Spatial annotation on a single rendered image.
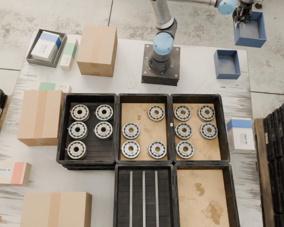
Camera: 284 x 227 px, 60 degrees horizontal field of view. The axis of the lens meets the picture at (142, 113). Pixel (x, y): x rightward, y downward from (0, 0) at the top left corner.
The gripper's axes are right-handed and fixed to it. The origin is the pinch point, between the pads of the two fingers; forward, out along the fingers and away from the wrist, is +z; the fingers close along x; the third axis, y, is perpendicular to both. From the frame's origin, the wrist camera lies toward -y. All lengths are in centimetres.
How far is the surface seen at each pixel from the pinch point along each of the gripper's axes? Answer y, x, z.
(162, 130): 58, -38, 24
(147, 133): 61, -46, 22
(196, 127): 54, -18, 26
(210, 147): 65, -10, 28
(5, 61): -23, -209, 83
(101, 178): 88, -71, 32
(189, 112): 46, -23, 23
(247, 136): 53, 12, 35
